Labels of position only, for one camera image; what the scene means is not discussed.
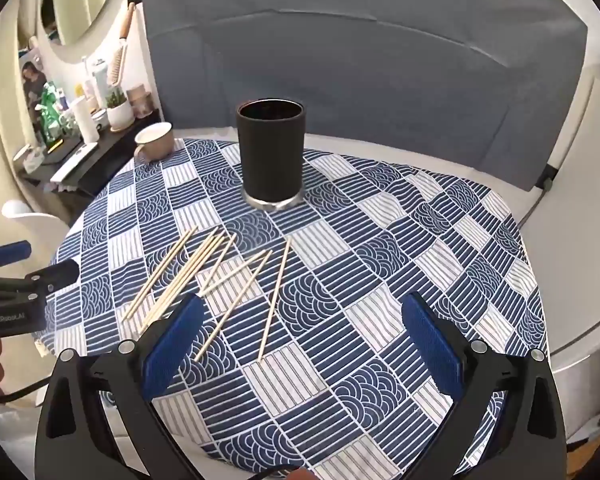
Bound blue patterned tablecloth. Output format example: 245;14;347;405
32;137;549;480

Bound white chair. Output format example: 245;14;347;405
2;199;72;242

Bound white paper roll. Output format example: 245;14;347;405
72;97;101;144

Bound beige ceramic cup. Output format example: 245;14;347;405
133;121;176;163

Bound black cable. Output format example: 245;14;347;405
0;376;52;407

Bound pile of wooden chopsticks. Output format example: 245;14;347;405
122;226;292;363

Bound white spray can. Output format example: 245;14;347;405
92;59;109;111

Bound black side table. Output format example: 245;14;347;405
14;110;167;197

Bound black cylindrical utensil holder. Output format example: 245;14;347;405
236;99;306;211

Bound oval white-framed mirror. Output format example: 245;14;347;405
49;0;127;64

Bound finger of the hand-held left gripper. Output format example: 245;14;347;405
0;241;32;276
0;259;81;311

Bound wooden hairbrush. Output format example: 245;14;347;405
107;2;137;87

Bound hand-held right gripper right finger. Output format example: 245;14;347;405
401;291;567;480

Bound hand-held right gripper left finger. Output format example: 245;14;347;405
34;294;206;480

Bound grey fabric backdrop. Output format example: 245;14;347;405
141;0;589;192

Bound small picture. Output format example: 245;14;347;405
20;57;49;107

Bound green bottle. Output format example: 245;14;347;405
38;83;64;144

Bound pink jar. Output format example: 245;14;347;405
127;84;154;119

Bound small plant in white pot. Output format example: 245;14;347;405
104;87;134;133

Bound white flat remote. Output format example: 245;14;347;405
50;142;99;184

